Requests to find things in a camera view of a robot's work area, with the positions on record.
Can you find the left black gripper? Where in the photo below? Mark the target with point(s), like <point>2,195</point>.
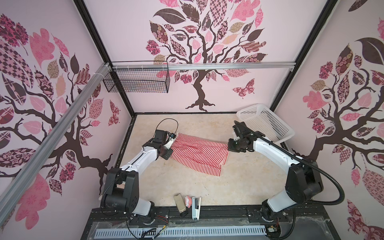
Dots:
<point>166,156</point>

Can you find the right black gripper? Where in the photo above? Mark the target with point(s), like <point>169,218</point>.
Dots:
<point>230,147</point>

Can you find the red white striped tank top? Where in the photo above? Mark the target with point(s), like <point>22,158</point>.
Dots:
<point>200,155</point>

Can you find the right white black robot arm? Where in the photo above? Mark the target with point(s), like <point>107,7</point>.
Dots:
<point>303,182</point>

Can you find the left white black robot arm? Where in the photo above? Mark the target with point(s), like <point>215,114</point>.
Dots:
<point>121,192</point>

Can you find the white plastic mesh basket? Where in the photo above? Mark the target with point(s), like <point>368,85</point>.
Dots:
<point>260,118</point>

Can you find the small pink toy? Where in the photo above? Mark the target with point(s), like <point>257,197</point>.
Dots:
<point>188,201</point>

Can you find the tan rectangular block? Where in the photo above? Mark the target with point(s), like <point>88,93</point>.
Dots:
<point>180,203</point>

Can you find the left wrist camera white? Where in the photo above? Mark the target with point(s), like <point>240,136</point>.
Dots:
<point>170,141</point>

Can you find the black wire basket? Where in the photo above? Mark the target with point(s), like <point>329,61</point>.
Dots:
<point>138,77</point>

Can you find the aluminium rail back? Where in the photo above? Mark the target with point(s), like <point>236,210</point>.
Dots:
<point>211,66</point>

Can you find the aluminium rail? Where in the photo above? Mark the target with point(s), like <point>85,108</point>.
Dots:
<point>24,178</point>
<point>211,66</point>

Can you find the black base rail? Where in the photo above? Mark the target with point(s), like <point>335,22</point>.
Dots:
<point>165,215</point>

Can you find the aluminium rail left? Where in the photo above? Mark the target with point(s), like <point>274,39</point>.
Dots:
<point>24,178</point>

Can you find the white slotted cable duct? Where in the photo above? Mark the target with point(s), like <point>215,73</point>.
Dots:
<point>178,232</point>

